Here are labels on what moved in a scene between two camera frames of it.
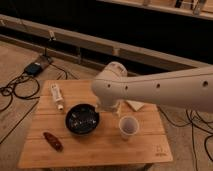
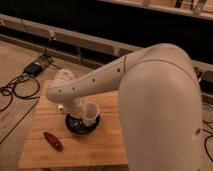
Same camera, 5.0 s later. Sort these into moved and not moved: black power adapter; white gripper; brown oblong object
Moved: white gripper
Not moved: brown oblong object; black power adapter
